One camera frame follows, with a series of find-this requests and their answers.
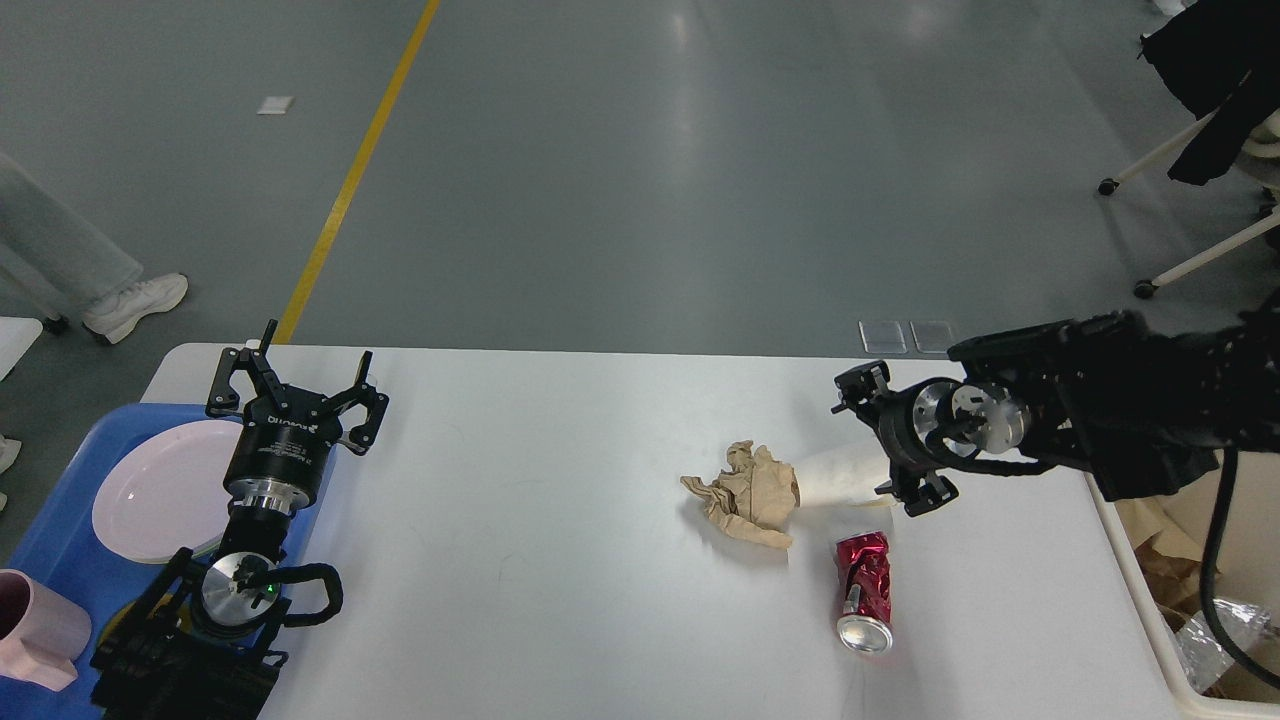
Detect crushed red soda can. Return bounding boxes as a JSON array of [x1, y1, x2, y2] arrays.
[[835, 530, 893, 656]]

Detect beige plastic bin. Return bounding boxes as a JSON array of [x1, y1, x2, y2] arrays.
[[1085, 475, 1279, 719]]

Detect pink plate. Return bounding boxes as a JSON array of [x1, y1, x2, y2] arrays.
[[91, 420, 241, 564]]

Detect large foil sheet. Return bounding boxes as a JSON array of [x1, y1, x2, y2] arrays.
[[1174, 598, 1275, 697]]

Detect pink mug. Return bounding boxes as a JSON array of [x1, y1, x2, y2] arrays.
[[1, 569, 92, 692]]

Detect black cloth on rack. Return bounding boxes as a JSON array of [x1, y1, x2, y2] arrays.
[[1140, 1, 1279, 186]]

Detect crumpled brown paper left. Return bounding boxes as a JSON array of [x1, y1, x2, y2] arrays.
[[680, 439, 799, 551]]

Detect clear floor plate left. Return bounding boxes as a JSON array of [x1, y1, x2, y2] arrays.
[[858, 322, 910, 356]]

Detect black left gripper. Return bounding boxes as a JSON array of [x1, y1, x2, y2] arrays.
[[204, 319, 389, 516]]

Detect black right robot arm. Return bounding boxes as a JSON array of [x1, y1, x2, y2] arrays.
[[835, 293, 1279, 687]]

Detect white side table corner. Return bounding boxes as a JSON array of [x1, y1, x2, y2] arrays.
[[0, 316, 44, 380]]

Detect clear floor plate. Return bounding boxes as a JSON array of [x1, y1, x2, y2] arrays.
[[858, 322, 910, 356], [909, 320, 957, 355]]

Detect clear floor plate right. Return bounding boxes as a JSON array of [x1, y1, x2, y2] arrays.
[[909, 320, 957, 355]]

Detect person legs at left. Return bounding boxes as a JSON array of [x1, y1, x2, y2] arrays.
[[0, 150, 191, 511]]

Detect white paper cup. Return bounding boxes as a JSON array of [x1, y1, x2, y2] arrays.
[[791, 441, 896, 509]]

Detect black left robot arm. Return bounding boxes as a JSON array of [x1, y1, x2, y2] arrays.
[[90, 320, 389, 719]]

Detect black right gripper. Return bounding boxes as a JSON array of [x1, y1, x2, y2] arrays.
[[831, 361, 959, 518]]

